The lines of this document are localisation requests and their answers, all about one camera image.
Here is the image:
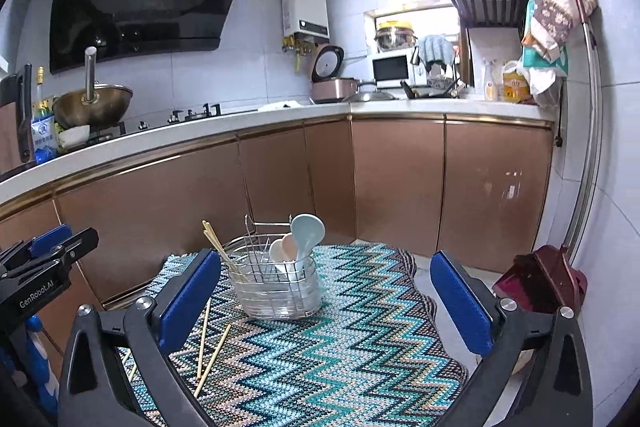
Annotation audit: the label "metal pole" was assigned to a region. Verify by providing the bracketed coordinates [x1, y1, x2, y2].
[565, 0, 604, 253]

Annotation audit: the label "zigzag woven table mat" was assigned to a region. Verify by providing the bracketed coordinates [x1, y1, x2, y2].
[117, 243, 471, 427]

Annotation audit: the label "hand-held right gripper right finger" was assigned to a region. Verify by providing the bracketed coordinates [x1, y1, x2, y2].
[430, 249, 594, 427]

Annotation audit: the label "wire utensil holder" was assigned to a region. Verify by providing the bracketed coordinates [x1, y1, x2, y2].
[227, 214, 324, 320]

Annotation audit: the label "light blue towel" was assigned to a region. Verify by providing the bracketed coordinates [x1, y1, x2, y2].
[416, 35, 455, 65]

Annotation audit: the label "copper kettle with black handle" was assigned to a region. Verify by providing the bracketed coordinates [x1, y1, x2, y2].
[0, 64, 34, 175]

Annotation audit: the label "white ceramic spoon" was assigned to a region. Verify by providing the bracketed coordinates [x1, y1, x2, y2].
[269, 238, 287, 281]

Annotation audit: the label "pink rice cooker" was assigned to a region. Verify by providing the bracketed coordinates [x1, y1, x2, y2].
[310, 45, 360, 104]

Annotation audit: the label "yellow basin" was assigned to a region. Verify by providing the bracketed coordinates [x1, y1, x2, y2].
[377, 21, 416, 36]

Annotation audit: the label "steel mixing bowl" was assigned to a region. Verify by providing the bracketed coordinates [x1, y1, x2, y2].
[375, 29, 419, 50]

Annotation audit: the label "green and white packet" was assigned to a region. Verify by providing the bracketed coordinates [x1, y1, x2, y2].
[522, 44, 571, 76]

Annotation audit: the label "white flat board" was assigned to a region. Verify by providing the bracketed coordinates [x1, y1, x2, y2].
[257, 100, 306, 112]

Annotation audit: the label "steel ladle handle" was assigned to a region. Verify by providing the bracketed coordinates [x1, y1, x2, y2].
[82, 47, 99, 102]

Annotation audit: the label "kitchen window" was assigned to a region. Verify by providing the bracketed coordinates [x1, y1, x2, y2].
[363, 3, 462, 58]

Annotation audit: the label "maroon dustpan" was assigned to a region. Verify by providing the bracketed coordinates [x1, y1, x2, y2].
[492, 244, 589, 316]

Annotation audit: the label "black gas stove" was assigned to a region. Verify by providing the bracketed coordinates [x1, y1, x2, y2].
[75, 103, 261, 142]

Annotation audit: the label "blue and white bag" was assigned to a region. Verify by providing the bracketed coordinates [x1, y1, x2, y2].
[31, 109, 60, 165]

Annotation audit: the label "white plastic bag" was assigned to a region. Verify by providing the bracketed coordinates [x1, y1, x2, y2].
[525, 67, 562, 108]

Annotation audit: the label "white water heater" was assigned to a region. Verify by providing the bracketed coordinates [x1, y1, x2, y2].
[281, 0, 329, 42]

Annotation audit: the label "white plastic bottle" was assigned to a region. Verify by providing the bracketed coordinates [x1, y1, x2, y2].
[482, 59, 501, 102]

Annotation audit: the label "brass pipe valves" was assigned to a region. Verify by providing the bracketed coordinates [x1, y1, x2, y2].
[282, 36, 314, 75]

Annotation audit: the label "steel pot lid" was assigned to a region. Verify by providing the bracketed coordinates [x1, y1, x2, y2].
[342, 89, 396, 103]

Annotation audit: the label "metal wok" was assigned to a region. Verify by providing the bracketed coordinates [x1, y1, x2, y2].
[52, 84, 134, 128]

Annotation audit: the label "white microwave oven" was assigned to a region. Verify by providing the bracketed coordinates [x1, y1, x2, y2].
[371, 53, 414, 88]

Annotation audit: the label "light blue ceramic spoon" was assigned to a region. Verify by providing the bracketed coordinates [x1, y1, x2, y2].
[291, 214, 325, 273]

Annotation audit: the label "small white bowl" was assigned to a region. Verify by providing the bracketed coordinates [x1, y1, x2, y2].
[57, 125, 92, 148]

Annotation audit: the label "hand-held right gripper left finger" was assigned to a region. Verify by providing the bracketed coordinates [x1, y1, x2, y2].
[58, 248, 223, 427]

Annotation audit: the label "white kitchen countertop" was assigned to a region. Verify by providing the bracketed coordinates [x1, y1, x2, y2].
[0, 99, 557, 208]

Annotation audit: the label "black frying pan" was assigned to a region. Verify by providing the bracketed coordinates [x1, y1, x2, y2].
[400, 79, 461, 100]

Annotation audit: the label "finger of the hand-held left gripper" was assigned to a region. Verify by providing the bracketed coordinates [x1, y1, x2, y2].
[0, 227, 100, 282]
[0, 223, 74, 263]

